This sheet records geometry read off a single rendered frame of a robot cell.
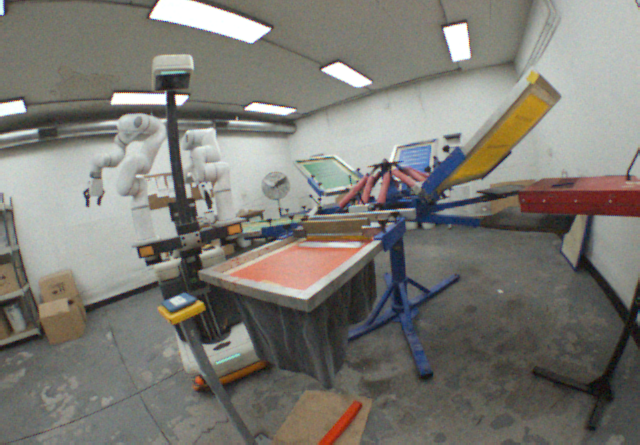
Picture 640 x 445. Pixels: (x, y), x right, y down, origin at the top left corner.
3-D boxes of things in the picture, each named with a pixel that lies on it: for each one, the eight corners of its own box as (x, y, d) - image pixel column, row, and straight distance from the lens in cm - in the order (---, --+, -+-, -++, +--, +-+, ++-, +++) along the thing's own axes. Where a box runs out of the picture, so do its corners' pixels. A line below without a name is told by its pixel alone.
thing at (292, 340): (332, 392, 98) (309, 294, 72) (251, 357, 125) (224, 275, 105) (336, 387, 100) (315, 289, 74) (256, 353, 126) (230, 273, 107)
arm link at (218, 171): (235, 189, 130) (230, 159, 132) (212, 193, 125) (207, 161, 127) (228, 191, 139) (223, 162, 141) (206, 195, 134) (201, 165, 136)
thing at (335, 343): (335, 387, 99) (314, 291, 73) (326, 385, 100) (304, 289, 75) (384, 323, 128) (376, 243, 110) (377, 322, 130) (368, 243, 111)
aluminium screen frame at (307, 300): (309, 312, 62) (306, 299, 60) (199, 279, 108) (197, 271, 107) (404, 229, 127) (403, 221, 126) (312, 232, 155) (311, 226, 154)
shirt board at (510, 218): (578, 223, 152) (578, 208, 150) (566, 250, 114) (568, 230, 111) (410, 213, 213) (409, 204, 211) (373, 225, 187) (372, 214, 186)
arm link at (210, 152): (216, 119, 151) (186, 120, 144) (236, 171, 130) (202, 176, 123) (209, 135, 161) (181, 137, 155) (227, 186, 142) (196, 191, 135)
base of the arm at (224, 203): (213, 223, 141) (207, 195, 140) (234, 218, 144) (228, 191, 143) (219, 224, 125) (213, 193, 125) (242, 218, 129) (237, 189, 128)
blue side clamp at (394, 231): (386, 252, 100) (384, 235, 98) (374, 252, 102) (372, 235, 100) (406, 231, 127) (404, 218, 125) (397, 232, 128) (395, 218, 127)
